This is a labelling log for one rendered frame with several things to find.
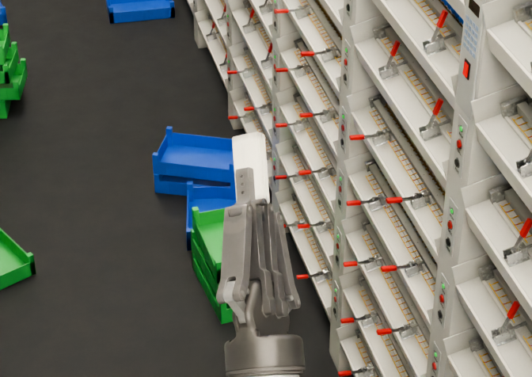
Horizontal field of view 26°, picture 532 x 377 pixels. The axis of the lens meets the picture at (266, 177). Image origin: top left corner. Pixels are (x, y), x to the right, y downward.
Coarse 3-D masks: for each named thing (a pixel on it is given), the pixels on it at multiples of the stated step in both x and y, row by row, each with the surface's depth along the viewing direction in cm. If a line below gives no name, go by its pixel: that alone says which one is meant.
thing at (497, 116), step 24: (504, 96) 210; (528, 96) 211; (480, 120) 212; (504, 120) 210; (528, 120) 205; (504, 144) 205; (528, 144) 202; (504, 168) 203; (528, 168) 196; (528, 192) 194
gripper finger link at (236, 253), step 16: (224, 224) 109; (240, 224) 108; (224, 240) 108; (240, 240) 107; (224, 256) 107; (240, 256) 107; (224, 272) 107; (240, 272) 106; (224, 288) 106; (240, 288) 105
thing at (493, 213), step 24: (480, 192) 221; (504, 192) 220; (480, 216) 220; (504, 216) 217; (528, 216) 213; (480, 240) 220; (504, 240) 213; (528, 240) 211; (504, 264) 208; (528, 264) 207; (528, 288) 202; (528, 312) 202
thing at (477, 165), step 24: (480, 72) 206; (504, 72) 207; (456, 96) 219; (480, 96) 209; (456, 120) 221; (480, 144) 215; (480, 168) 218; (456, 192) 226; (456, 240) 230; (456, 264) 231; (432, 312) 250; (456, 312) 238; (432, 336) 252
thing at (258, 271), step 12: (252, 204) 110; (264, 204) 110; (252, 228) 110; (252, 240) 110; (252, 252) 109; (252, 264) 109; (264, 264) 110; (252, 276) 109; (264, 276) 108; (264, 288) 108; (264, 300) 108; (264, 312) 108
